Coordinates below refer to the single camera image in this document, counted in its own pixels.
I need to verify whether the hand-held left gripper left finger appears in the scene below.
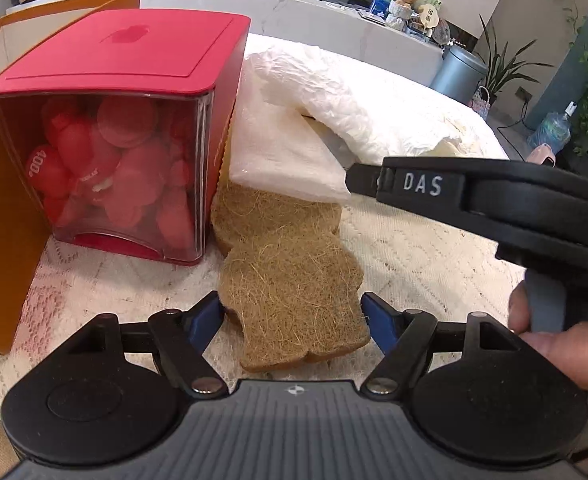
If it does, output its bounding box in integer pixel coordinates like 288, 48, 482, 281
66, 291, 227, 399

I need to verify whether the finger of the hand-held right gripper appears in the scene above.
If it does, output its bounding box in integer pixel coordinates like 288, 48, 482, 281
345, 159, 385, 203

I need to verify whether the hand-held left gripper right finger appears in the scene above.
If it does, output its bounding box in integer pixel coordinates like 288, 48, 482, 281
360, 291, 527, 396

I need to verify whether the white napkin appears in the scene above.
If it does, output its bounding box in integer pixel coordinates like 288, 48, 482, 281
229, 105, 353, 204

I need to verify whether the brown coir pad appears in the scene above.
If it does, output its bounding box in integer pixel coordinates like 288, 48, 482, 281
210, 180, 366, 375

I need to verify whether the orange cardboard box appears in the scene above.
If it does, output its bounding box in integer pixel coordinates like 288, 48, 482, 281
0, 0, 142, 356

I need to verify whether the person's right hand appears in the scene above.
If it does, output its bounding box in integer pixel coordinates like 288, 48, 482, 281
507, 281, 588, 392

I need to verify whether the pink heater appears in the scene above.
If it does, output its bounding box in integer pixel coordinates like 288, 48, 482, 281
526, 144, 558, 166

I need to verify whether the blue water bottle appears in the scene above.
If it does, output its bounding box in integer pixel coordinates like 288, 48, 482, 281
528, 102, 572, 156

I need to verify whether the white crinkled plastic bag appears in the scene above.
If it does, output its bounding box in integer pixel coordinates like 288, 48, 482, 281
244, 42, 480, 158

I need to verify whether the cream cloth piece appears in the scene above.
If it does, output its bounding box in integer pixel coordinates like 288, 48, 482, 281
424, 139, 464, 159

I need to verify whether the woven pink white bag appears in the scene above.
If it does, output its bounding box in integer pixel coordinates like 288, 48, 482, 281
469, 86, 491, 121

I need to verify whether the blue grey trash can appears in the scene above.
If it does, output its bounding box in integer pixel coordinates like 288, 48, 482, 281
430, 42, 489, 106

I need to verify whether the long leaf floor plant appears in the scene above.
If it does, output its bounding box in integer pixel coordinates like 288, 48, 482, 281
474, 15, 555, 106

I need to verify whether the white bouquet wrap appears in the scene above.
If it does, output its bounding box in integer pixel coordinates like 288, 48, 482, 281
385, 2, 415, 31

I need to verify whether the white hand fan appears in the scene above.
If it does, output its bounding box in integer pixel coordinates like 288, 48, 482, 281
419, 2, 445, 29

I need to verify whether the white marble television console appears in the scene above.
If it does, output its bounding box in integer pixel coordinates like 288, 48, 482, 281
6, 0, 455, 96

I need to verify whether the red lidded storage box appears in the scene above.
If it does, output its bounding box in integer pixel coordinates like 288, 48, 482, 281
0, 9, 252, 267

